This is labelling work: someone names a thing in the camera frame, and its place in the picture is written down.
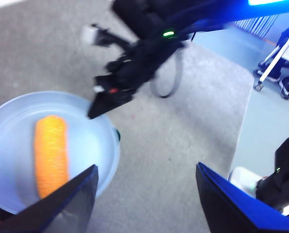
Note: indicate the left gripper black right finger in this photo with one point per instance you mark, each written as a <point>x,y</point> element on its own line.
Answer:
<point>231,211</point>

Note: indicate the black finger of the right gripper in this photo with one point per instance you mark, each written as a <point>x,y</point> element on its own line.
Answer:
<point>107,103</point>

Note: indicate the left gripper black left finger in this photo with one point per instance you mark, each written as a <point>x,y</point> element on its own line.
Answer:
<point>61,208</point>

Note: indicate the blue round plate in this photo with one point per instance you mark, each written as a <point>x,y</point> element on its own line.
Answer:
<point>10,145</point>

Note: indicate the white ribbed radiator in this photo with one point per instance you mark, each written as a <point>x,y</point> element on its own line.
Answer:
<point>256,24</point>

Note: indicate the white pole stand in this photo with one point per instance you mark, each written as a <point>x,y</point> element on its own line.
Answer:
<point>275,60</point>

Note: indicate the person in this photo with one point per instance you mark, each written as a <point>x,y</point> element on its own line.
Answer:
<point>288,82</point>

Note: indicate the glowing blue screen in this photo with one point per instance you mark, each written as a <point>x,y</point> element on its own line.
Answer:
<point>270,2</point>

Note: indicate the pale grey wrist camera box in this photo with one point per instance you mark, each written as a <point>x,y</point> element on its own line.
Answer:
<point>89,35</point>

